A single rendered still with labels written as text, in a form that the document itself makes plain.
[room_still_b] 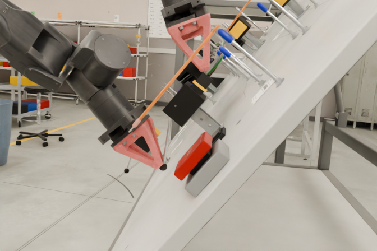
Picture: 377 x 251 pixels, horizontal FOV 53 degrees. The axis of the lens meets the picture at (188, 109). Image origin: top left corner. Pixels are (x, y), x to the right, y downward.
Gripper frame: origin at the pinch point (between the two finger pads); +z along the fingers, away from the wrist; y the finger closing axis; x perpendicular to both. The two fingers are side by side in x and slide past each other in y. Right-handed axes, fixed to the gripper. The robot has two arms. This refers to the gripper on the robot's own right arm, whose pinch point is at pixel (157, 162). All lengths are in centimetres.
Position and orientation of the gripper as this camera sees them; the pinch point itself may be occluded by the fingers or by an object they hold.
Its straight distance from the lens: 63.6
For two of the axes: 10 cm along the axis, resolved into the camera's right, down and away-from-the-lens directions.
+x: -7.6, 6.1, 2.1
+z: 6.3, 7.7, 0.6
